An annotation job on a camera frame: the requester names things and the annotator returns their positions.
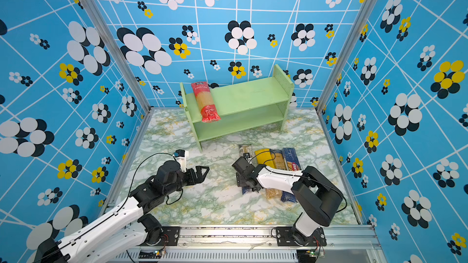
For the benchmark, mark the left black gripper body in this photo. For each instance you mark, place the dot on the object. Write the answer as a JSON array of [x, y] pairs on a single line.
[[181, 183]]

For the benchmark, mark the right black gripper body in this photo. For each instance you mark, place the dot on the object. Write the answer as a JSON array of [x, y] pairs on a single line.
[[242, 182]]

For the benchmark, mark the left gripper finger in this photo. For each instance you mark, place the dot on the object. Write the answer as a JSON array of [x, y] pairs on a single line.
[[192, 180], [198, 171]]

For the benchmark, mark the clear blue-label spaghetti package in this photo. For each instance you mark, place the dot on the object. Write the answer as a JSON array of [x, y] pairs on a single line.
[[246, 152]]

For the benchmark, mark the red spaghetti package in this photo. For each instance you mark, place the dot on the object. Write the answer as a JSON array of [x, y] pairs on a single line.
[[205, 102]]

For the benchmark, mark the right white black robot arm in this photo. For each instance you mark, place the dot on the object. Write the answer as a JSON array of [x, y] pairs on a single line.
[[318, 196]]

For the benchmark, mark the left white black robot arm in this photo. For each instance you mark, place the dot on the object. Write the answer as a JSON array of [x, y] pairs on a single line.
[[127, 225]]

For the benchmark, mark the yellow spaghetti package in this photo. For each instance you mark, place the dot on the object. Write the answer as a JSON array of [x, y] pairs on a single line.
[[265, 157]]

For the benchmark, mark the dark blue Barilla spaghetti package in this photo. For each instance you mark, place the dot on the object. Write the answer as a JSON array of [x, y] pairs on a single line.
[[292, 164]]

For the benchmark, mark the green two-tier wooden shelf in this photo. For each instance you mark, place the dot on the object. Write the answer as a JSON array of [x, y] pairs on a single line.
[[242, 106]]

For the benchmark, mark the left green circuit board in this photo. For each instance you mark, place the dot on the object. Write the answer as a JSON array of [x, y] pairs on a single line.
[[151, 254]]

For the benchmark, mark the green circuit board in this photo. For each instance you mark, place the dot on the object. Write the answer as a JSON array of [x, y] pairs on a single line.
[[151, 254], [307, 256]]

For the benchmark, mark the right green circuit board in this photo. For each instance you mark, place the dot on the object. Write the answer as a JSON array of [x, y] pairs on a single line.
[[307, 256]]

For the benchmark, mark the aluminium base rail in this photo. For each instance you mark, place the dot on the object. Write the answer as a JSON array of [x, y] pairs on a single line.
[[259, 244]]

